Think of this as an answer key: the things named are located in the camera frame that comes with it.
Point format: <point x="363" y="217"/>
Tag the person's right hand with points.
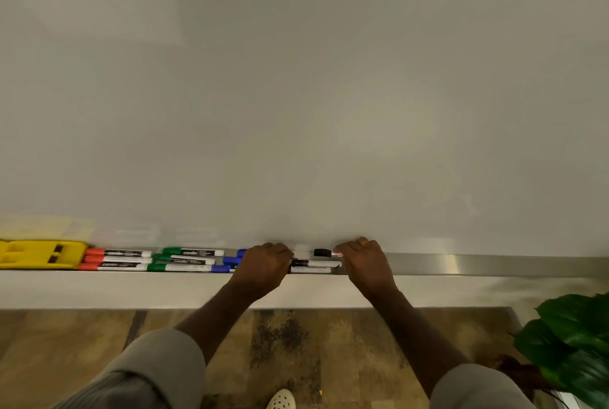
<point x="368" y="268"/>

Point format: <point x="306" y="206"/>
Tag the person's left hand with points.
<point x="261" y="268"/>

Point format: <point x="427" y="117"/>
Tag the person's right fingers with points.
<point x="343" y="256"/>

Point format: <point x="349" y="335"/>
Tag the person's left fingers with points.
<point x="284" y="259"/>

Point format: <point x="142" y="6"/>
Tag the black whiteboard marker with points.
<point x="321" y="252"/>
<point x="316" y="263"/>
<point x="311" y="270"/>

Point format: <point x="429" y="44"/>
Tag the person's right forearm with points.
<point x="414" y="337"/>

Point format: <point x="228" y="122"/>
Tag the person's left forearm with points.
<point x="219" y="318"/>

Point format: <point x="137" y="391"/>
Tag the green whiteboard marker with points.
<point x="192" y="251"/>
<point x="181" y="268"/>
<point x="185" y="259"/>

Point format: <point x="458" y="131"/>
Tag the metal marker tray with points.
<point x="476" y="265"/>

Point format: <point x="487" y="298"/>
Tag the white perforated clog shoe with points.
<point x="281" y="400"/>

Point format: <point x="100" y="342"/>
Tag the red whiteboard marker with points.
<point x="114" y="267"/>
<point x="119" y="252"/>
<point x="119" y="259"/>

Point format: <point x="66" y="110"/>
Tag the grey long sleeve shirt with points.
<point x="157" y="370"/>

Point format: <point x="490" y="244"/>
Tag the white whiteboard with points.
<point x="304" y="90"/>

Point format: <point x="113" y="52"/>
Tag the green leafy plant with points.
<point x="571" y="342"/>

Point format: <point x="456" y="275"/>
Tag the yellow whiteboard eraser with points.
<point x="33" y="254"/>

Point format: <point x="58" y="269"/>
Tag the white wall ledge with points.
<point x="142" y="289"/>

